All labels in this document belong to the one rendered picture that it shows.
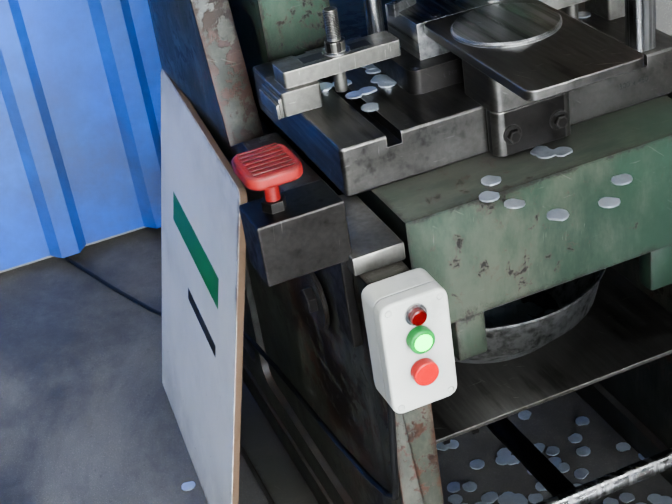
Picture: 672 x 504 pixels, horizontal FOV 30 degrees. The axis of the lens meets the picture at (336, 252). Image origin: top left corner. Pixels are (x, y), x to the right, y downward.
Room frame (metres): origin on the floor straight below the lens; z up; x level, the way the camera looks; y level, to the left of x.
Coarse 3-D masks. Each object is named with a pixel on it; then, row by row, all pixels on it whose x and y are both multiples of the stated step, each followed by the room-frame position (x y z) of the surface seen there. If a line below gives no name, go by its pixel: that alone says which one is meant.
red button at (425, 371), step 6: (420, 360) 1.04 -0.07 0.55; (426, 360) 1.03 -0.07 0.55; (432, 360) 1.04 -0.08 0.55; (414, 366) 1.03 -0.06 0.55; (420, 366) 1.03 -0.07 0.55; (426, 366) 1.03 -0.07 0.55; (432, 366) 1.03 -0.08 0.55; (414, 372) 1.03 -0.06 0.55; (420, 372) 1.03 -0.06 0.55; (426, 372) 1.03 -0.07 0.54; (432, 372) 1.03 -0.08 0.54; (438, 372) 1.03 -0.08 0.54; (414, 378) 1.03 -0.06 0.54; (420, 378) 1.03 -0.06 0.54; (426, 378) 1.03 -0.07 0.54; (432, 378) 1.03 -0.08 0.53; (420, 384) 1.03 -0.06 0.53; (426, 384) 1.03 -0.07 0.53
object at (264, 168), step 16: (272, 144) 1.16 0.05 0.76; (240, 160) 1.13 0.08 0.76; (256, 160) 1.13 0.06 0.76; (272, 160) 1.12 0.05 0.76; (288, 160) 1.12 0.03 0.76; (240, 176) 1.11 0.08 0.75; (256, 176) 1.09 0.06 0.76; (272, 176) 1.09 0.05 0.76; (288, 176) 1.10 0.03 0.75; (272, 192) 1.12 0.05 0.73
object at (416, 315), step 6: (414, 306) 1.04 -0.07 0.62; (420, 306) 1.04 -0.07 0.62; (408, 312) 1.03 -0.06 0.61; (414, 312) 1.03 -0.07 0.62; (420, 312) 1.03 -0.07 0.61; (426, 312) 1.04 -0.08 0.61; (408, 318) 1.03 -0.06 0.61; (414, 318) 1.03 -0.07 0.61; (420, 318) 1.03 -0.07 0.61; (426, 318) 1.03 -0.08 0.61; (414, 324) 1.03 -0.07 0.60; (420, 324) 1.03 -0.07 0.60
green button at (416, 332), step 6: (414, 330) 1.03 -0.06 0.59; (420, 330) 1.03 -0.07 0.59; (426, 330) 1.03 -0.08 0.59; (408, 336) 1.03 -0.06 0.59; (414, 336) 1.03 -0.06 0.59; (432, 336) 1.03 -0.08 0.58; (408, 342) 1.03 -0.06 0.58; (414, 342) 1.02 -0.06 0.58; (432, 342) 1.03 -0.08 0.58; (414, 348) 1.02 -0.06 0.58
